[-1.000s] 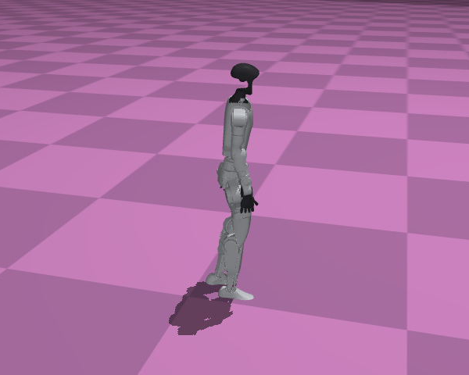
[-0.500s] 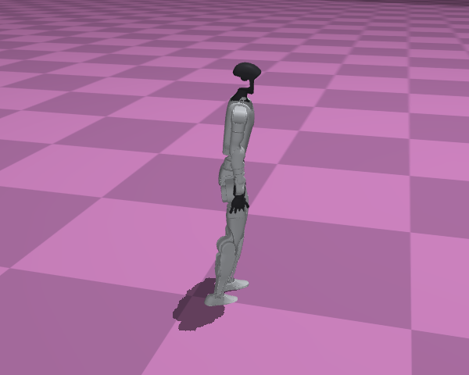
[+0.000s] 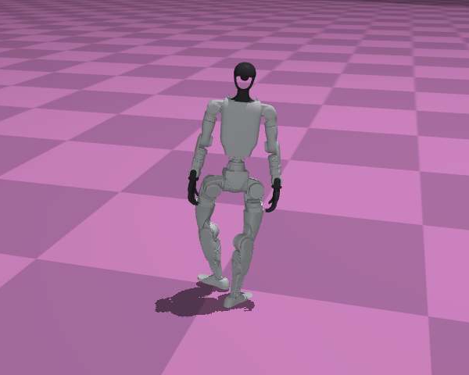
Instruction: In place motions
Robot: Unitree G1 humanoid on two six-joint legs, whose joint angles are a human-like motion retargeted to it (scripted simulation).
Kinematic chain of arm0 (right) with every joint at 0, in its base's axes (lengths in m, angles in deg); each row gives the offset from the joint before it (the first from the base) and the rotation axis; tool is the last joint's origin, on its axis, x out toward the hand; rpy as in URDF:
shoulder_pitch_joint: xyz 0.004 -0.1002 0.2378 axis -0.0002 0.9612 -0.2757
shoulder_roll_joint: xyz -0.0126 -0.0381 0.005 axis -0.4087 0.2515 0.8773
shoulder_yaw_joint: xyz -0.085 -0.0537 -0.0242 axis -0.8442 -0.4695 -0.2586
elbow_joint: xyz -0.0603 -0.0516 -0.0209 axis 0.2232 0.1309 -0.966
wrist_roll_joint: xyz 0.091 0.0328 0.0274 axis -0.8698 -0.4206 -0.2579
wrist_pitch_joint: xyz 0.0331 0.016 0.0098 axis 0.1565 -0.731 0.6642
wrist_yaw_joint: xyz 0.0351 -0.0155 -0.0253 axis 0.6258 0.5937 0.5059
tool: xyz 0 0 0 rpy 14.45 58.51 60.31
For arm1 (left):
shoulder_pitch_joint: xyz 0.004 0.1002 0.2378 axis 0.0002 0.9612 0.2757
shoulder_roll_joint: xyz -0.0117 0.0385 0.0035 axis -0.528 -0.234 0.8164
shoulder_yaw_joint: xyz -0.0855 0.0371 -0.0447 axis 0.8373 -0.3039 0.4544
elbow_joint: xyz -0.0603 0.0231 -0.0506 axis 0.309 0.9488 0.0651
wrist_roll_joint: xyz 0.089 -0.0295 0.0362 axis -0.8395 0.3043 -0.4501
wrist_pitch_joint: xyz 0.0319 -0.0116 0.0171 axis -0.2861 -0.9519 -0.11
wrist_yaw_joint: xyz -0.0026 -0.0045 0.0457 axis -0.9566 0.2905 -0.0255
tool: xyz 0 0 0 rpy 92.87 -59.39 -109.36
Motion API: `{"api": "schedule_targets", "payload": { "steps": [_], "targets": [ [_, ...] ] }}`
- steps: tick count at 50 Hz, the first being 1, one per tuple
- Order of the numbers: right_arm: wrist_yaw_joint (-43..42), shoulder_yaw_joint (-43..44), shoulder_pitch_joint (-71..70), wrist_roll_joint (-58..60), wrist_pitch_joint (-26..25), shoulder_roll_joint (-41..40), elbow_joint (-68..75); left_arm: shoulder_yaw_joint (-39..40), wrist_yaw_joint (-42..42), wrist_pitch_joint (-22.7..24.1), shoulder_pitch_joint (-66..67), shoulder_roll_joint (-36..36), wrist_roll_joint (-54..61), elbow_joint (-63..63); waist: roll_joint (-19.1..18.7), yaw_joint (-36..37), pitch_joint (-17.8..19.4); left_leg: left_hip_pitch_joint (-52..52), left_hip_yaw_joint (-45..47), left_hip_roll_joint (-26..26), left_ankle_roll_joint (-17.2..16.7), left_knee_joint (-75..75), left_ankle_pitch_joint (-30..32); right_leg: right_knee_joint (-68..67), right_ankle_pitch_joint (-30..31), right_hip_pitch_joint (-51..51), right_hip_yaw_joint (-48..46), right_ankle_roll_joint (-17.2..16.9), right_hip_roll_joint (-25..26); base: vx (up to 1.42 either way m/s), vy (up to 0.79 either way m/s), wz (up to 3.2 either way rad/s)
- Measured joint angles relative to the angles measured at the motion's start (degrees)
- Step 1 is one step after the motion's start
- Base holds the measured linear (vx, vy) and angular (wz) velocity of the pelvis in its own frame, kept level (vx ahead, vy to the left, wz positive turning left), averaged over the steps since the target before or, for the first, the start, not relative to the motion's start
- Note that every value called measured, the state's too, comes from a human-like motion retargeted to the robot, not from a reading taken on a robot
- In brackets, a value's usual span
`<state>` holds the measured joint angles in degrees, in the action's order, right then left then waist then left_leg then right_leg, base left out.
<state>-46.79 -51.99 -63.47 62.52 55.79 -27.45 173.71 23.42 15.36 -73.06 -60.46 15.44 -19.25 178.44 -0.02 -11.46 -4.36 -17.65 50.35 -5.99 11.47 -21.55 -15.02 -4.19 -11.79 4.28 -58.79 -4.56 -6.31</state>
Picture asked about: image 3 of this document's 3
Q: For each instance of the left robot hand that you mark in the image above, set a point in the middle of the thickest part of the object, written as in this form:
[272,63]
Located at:
[192,187]

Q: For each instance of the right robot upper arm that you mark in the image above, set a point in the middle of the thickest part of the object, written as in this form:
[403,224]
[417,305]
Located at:
[269,113]

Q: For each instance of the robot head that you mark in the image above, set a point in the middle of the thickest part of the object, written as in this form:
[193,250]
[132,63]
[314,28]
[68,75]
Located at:
[244,70]

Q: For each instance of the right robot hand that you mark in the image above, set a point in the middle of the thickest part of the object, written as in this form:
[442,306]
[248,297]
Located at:
[276,193]

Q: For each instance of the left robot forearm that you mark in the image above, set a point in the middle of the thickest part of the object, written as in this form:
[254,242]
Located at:
[198,159]

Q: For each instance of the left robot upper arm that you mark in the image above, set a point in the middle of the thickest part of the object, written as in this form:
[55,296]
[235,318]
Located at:
[213,108]

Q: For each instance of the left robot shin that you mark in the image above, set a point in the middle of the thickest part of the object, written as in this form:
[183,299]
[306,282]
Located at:
[211,250]

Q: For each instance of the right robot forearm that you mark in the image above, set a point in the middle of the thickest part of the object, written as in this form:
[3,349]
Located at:
[275,164]

